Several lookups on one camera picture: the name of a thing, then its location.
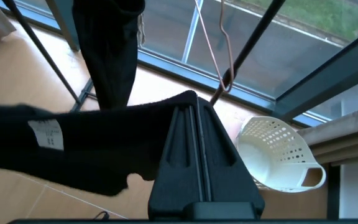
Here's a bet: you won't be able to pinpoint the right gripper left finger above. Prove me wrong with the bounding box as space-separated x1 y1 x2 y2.
148 104 204 219

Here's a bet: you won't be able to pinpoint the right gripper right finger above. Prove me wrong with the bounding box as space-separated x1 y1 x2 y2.
197 96 265 219

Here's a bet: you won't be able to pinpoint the heap of clothes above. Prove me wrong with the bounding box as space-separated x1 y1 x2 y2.
0 90 198 197

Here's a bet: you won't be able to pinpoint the pink clothes hanger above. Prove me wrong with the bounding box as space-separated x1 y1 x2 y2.
193 0 235 94

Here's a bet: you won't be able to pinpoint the black shorts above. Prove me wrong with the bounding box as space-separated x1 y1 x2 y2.
72 0 146 110

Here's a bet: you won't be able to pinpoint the white laundry basket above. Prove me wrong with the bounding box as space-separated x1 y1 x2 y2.
235 116 327 194

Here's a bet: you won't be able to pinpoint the black clothes rack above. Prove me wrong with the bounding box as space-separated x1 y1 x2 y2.
1 0 287 113

